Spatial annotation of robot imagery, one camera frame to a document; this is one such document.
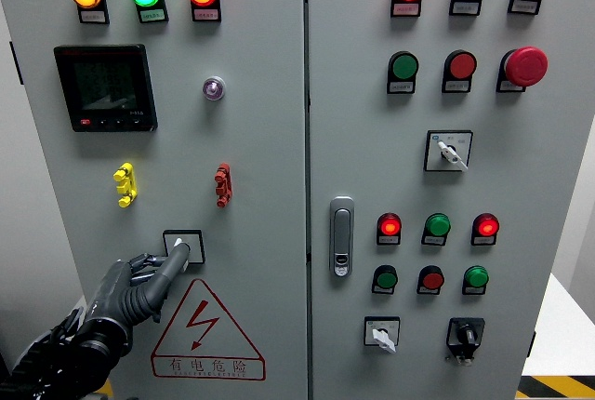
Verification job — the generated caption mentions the pale grey cabinet door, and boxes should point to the pale grey cabinet door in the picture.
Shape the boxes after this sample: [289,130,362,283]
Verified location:
[306,0,595,400]
[0,0,311,400]

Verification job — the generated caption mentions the black-handled turn switch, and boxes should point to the black-handled turn switch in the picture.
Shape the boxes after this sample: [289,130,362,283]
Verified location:
[445,317,486,366]

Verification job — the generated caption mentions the small yellow handle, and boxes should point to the small yellow handle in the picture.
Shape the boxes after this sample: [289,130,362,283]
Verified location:
[112,162,139,209]

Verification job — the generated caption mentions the large red push button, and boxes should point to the large red push button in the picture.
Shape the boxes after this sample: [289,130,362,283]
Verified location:
[444,49,478,81]

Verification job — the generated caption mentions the long white-handled turn switch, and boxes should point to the long white-handled turn switch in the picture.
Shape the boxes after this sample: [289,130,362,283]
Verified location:
[423,129,474,173]

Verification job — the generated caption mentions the silver door lock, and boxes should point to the silver door lock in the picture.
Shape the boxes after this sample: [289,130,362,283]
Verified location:
[329,195,355,279]

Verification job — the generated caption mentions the small red push button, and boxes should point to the small red push button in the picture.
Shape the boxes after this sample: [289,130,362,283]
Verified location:
[418,265,446,290]

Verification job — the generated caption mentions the black display meter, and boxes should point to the black display meter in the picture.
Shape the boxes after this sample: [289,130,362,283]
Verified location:
[53,44,159,133]

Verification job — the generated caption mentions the small green push button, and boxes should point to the small green push button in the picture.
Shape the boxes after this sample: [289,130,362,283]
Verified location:
[373,264,400,290]
[463,264,490,288]

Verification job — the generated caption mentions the tall black cabinet hinge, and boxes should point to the tall black cabinet hinge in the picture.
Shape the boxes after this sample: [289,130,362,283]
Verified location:
[8,40,24,86]

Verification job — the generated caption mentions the short white-handled turn switch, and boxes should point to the short white-handled turn switch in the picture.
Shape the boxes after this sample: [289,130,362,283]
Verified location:
[364,315,402,354]

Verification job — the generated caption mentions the red warning triangle sticker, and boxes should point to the red warning triangle sticker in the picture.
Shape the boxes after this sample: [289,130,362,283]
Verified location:
[151,278,267,382]

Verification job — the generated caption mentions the small red handle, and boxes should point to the small red handle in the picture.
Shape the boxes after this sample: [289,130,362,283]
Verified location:
[214,162,233,208]

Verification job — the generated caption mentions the small white round lamp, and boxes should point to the small white round lamp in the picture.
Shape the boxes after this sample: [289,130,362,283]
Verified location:
[203,75,227,102]

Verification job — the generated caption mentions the small green round lamp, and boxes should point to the small green round lamp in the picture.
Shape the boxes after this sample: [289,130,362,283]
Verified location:
[424,212,452,237]

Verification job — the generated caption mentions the small red round lamp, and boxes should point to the small red round lamp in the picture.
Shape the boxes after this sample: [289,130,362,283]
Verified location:
[377,212,403,237]
[472,212,501,237]

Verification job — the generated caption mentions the large green push button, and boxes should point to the large green push button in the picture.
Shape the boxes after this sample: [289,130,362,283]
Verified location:
[389,50,420,81]

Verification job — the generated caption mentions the large red stop button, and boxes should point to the large red stop button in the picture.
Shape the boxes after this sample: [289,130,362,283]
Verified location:
[504,46,549,88]

